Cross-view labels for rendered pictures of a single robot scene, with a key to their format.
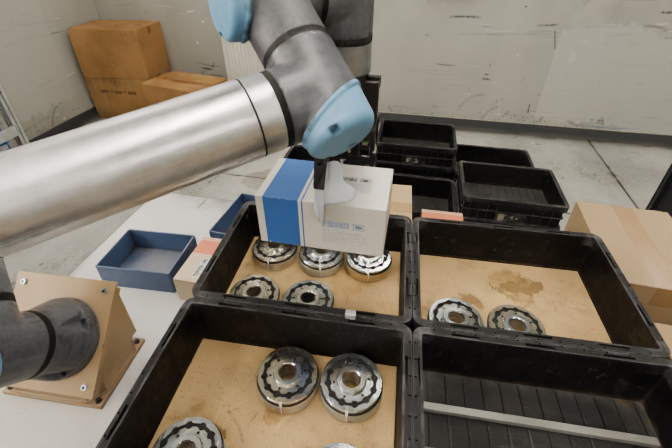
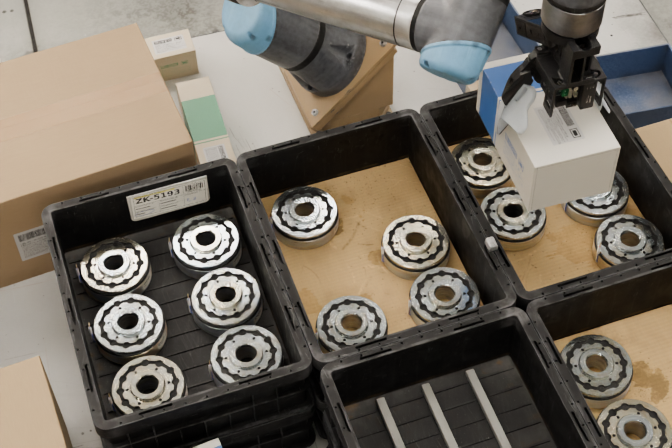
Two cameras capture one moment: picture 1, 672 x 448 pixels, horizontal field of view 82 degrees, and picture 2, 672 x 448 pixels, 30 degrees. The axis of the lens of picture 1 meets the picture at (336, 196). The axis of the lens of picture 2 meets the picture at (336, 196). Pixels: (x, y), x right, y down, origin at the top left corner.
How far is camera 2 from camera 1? 129 cm
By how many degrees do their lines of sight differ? 48
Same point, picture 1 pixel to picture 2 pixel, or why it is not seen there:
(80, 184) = not seen: outside the picture
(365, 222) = (524, 164)
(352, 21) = not seen: outside the picture
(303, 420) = (389, 282)
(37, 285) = not seen: outside the picture
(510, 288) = not seen: outside the picture
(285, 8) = not seen: outside the picture
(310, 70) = (444, 16)
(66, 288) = not seen: hidden behind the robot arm
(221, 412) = (354, 218)
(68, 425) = (288, 132)
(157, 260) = (495, 48)
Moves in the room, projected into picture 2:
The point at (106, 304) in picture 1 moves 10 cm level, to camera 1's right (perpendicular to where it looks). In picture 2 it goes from (375, 56) to (405, 93)
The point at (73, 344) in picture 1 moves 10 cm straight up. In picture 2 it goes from (327, 69) to (325, 25)
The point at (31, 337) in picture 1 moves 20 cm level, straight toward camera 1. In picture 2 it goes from (301, 38) to (277, 126)
